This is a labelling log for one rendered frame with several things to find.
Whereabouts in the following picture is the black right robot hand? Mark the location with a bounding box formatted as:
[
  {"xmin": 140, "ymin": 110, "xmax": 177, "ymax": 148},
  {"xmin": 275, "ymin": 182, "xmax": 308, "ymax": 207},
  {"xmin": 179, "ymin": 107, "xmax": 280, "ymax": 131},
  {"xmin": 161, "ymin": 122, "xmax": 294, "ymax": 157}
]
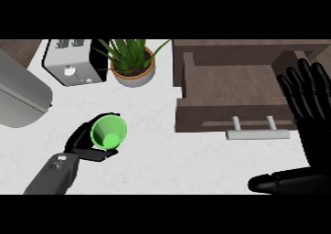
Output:
[{"xmin": 246, "ymin": 58, "xmax": 331, "ymax": 196}]

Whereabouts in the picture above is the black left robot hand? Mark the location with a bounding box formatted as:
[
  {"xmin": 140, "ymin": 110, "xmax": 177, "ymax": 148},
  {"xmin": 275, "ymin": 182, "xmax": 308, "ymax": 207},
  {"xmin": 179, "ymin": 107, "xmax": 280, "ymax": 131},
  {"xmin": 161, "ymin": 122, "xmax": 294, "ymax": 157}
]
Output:
[{"xmin": 63, "ymin": 112, "xmax": 122, "ymax": 163}]

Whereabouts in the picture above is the green cup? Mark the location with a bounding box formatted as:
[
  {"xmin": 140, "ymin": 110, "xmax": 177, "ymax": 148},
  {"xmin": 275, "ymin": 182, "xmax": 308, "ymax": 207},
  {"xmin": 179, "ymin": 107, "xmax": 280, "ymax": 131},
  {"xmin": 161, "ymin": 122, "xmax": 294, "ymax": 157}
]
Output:
[{"xmin": 88, "ymin": 114, "xmax": 128, "ymax": 151}]

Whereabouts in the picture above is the brown wooden drawer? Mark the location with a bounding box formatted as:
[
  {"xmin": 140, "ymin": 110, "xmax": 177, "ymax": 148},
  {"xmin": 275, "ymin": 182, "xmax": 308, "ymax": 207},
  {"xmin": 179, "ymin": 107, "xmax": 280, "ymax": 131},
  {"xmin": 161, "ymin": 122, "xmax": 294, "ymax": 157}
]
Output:
[{"xmin": 173, "ymin": 50, "xmax": 322, "ymax": 133}]

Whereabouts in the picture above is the silver toaster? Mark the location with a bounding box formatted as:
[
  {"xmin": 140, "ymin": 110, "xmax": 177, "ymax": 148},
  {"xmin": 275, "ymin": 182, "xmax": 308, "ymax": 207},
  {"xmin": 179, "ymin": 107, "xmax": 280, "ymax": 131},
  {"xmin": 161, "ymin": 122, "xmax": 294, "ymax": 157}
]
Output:
[{"xmin": 41, "ymin": 39, "xmax": 109, "ymax": 88}]

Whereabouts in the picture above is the potted green plant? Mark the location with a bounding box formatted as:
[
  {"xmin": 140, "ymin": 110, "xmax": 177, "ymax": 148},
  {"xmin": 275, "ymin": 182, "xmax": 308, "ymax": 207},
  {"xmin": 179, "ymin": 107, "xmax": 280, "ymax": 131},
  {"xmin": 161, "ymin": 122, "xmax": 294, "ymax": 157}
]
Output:
[{"xmin": 93, "ymin": 39, "xmax": 173, "ymax": 89}]

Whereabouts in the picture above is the brown wooden cabinet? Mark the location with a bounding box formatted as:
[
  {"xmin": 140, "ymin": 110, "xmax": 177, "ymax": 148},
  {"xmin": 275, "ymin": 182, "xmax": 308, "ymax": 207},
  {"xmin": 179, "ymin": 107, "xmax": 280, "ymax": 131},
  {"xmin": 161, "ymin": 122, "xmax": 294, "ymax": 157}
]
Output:
[{"xmin": 171, "ymin": 39, "xmax": 331, "ymax": 92}]

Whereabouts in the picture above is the silver drawer handle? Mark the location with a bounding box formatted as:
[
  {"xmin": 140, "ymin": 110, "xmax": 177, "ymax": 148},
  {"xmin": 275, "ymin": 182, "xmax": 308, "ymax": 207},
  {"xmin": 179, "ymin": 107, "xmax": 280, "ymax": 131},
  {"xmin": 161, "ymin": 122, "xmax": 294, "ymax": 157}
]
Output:
[{"xmin": 224, "ymin": 115, "xmax": 291, "ymax": 141}]

